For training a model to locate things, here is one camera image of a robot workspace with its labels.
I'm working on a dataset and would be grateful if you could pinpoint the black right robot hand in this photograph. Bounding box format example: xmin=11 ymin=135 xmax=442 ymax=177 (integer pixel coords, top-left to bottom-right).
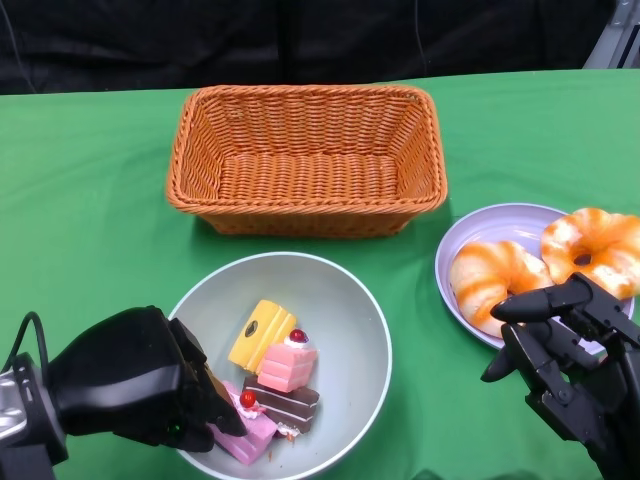
xmin=480 ymin=272 xmax=640 ymax=480

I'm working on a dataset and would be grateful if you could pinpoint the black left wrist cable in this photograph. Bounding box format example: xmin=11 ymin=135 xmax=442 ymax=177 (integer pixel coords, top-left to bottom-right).
xmin=7 ymin=310 xmax=50 ymax=374

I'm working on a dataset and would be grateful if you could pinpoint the black backdrop curtain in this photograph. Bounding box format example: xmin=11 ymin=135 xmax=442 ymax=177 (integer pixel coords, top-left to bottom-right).
xmin=0 ymin=0 xmax=617 ymax=96

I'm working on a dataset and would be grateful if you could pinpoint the orange wicker basket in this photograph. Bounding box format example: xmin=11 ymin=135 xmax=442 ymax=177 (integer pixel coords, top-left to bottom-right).
xmin=166 ymin=83 xmax=449 ymax=239

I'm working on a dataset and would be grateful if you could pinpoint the grey aluminium frame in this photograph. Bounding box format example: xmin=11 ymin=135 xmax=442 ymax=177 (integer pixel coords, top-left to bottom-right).
xmin=583 ymin=0 xmax=640 ymax=71

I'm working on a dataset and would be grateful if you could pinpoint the striped crescent toy bread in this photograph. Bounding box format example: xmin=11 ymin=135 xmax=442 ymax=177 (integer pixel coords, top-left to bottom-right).
xmin=449 ymin=240 xmax=556 ymax=335

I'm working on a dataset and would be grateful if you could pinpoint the green tablecloth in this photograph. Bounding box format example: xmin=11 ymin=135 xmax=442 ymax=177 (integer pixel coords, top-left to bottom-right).
xmin=0 ymin=68 xmax=640 ymax=480

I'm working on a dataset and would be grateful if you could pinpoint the ring-shaped orange toy bread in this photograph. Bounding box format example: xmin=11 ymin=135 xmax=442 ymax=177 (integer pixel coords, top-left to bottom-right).
xmin=540 ymin=207 xmax=640 ymax=301

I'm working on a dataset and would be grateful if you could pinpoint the light pink cherry cake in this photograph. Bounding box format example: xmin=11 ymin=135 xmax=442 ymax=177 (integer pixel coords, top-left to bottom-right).
xmin=256 ymin=328 xmax=319 ymax=394

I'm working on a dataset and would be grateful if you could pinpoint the chocolate toy cake slice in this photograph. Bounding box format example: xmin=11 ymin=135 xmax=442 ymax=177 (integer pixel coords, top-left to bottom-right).
xmin=242 ymin=374 xmax=321 ymax=435

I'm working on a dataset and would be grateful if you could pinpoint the magenta striped toy cake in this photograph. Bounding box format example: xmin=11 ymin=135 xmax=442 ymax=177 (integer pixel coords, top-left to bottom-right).
xmin=208 ymin=379 xmax=279 ymax=465

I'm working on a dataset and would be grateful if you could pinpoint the lilac plate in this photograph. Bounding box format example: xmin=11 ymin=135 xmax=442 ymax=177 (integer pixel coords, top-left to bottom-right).
xmin=433 ymin=202 xmax=636 ymax=351

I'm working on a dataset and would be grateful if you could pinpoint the yellow toy cake slice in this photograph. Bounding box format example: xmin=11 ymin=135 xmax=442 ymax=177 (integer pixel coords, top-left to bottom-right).
xmin=228 ymin=298 xmax=300 ymax=375

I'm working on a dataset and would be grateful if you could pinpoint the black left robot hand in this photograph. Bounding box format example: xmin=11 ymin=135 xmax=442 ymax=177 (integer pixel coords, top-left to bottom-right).
xmin=47 ymin=305 xmax=249 ymax=454

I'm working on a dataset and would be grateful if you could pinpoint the pale grey-green bowl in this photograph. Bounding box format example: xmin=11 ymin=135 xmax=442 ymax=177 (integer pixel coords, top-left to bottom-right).
xmin=167 ymin=251 xmax=393 ymax=480

